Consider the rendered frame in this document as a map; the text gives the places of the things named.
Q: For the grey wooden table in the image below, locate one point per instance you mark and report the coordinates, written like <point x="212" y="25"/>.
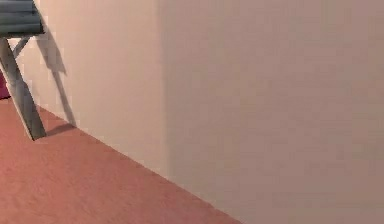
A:
<point x="20" y="86"/>

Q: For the dark red object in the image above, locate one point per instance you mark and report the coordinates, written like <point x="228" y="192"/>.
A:
<point x="2" y="88"/>

